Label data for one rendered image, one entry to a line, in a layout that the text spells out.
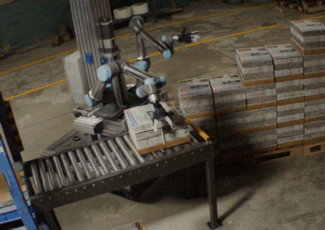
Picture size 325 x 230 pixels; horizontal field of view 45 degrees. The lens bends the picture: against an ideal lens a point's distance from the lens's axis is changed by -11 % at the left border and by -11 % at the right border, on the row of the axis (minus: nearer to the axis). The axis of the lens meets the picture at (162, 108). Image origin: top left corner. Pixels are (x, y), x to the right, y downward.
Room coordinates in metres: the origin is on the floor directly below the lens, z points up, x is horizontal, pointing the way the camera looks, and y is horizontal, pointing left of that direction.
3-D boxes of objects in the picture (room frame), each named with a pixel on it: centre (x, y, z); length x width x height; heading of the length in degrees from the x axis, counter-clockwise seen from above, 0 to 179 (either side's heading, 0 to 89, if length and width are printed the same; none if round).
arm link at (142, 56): (3.88, 0.10, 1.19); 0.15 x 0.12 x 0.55; 168
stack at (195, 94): (3.52, -0.74, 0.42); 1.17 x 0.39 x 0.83; 87
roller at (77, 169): (2.56, 0.67, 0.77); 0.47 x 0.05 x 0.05; 17
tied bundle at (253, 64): (3.52, -0.88, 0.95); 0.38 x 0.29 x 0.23; 176
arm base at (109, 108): (3.36, 0.44, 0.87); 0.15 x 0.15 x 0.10
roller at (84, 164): (2.58, 0.61, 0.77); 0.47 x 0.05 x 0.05; 17
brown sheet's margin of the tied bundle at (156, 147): (2.72, 0.17, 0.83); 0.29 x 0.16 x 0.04; 12
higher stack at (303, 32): (3.48, -1.47, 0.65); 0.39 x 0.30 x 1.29; 177
